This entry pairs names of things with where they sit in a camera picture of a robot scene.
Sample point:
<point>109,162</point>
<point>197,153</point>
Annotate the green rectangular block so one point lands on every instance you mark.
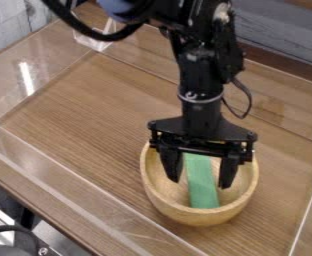
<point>201,187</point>

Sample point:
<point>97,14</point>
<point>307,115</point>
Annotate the clear acrylic tray wall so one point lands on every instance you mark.
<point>73,110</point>

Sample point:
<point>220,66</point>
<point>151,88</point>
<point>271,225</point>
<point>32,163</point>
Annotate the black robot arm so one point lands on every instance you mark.
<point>199,27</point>

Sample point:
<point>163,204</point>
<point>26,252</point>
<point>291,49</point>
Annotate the clear acrylic corner bracket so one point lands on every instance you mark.
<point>96,45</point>

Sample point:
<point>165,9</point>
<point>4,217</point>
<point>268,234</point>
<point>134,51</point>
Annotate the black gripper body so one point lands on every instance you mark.
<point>201,132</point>

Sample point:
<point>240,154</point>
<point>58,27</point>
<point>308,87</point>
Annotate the brown wooden bowl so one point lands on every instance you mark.
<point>169,196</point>

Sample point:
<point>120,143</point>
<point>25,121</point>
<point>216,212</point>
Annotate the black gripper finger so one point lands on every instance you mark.
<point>228,170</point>
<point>171,157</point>

